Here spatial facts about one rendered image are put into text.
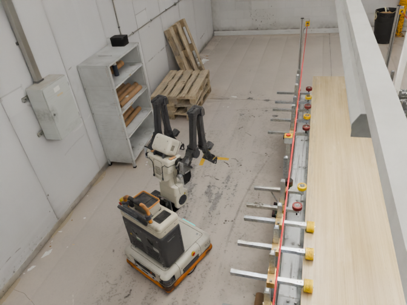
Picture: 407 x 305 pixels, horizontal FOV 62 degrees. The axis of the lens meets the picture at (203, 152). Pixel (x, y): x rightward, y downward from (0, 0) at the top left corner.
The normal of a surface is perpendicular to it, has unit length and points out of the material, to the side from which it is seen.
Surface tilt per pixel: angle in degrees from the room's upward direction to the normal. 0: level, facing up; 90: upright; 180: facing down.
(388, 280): 0
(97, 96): 90
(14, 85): 90
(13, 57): 90
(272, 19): 90
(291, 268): 0
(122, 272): 0
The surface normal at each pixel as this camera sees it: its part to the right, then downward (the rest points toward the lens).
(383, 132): -0.11, -0.82
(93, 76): -0.27, 0.57
